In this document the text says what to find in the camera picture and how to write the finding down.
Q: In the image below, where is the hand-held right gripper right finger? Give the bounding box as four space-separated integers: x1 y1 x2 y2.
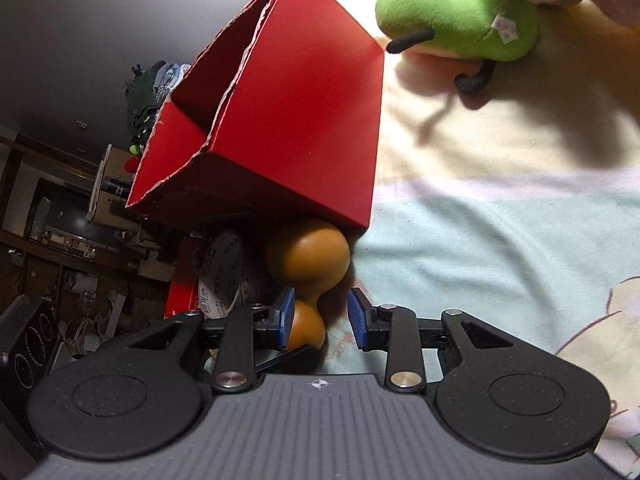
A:
347 287 532 394

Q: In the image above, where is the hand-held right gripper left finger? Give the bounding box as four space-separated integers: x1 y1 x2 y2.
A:
116 287 297 395

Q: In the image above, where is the orange wooden gourd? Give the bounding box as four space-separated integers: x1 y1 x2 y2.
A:
265 218 352 352

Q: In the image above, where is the red cardboard box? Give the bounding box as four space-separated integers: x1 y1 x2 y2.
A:
125 0 386 231

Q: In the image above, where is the white printed round packet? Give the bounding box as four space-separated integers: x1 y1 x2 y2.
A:
197 230 247 322

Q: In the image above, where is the red cardboard lid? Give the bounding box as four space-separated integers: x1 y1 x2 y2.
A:
164 234 211 320

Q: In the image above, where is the cartoon printed bed sheet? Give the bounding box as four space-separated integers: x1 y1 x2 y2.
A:
320 0 640 480

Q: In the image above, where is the brown cardboard box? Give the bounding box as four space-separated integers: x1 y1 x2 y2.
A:
86 143 138 227

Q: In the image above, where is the black bottle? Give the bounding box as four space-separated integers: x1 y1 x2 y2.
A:
99 176 132 200

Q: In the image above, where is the dark wooden shelf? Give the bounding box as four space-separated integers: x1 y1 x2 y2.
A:
0 127 173 321

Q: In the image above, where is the pile of folded clothes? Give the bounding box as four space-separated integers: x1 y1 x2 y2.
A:
125 60 194 147

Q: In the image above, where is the black appliance with circles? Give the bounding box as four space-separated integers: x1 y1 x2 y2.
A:
0 294 68 413

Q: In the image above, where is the green plush toy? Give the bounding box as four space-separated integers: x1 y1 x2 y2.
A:
375 0 542 94

